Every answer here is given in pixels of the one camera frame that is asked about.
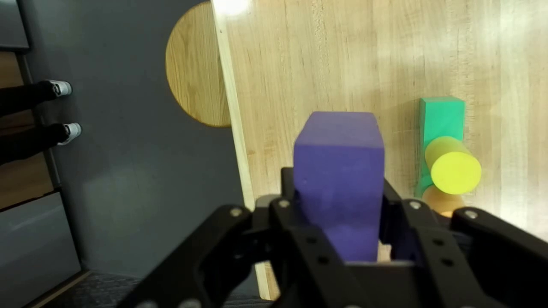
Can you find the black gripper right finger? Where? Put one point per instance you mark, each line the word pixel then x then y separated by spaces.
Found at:
pixel 480 262

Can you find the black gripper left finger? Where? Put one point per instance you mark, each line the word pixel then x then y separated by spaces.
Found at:
pixel 228 250

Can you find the purple block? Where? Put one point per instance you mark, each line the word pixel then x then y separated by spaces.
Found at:
pixel 339 182

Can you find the yellow cylinder block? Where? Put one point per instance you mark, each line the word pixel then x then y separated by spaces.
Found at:
pixel 454 172

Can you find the green bridge block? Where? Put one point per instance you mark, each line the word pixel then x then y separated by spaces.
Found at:
pixel 442 117

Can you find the wooden stool with orange legs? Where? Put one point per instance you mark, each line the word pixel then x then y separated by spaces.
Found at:
pixel 197 69

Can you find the long wooden table black legs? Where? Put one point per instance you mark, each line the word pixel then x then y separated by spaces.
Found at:
pixel 319 57

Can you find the person with black trousers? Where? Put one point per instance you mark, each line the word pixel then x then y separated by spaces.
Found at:
pixel 57 88

